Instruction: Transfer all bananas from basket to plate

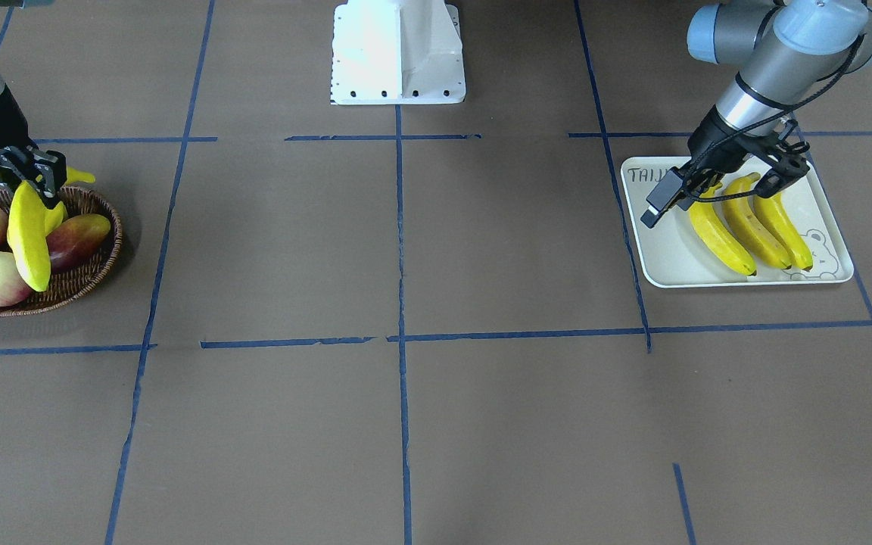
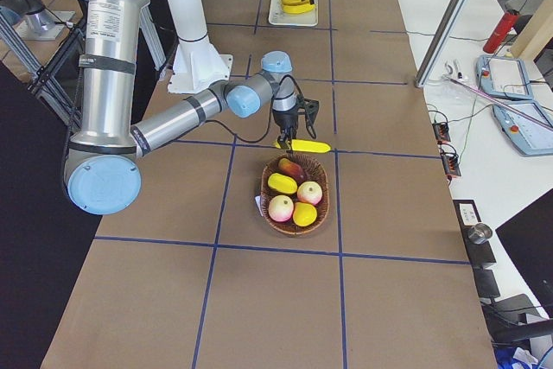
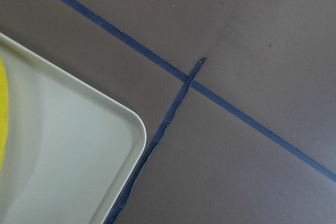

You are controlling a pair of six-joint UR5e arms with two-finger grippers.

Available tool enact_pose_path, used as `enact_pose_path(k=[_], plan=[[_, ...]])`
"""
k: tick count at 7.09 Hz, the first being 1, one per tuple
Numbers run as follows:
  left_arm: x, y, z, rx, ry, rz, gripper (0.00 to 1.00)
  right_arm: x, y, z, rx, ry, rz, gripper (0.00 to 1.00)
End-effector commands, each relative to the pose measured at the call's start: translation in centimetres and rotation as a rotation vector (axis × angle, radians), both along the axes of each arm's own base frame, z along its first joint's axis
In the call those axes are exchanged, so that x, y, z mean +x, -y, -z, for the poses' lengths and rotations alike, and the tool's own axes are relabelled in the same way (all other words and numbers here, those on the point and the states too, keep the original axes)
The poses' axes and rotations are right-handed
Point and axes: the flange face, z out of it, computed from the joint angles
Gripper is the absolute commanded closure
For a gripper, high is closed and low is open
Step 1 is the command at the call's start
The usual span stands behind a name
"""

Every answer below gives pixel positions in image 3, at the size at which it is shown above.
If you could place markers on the white bear tray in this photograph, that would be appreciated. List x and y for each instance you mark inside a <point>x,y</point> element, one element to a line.
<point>70,148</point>

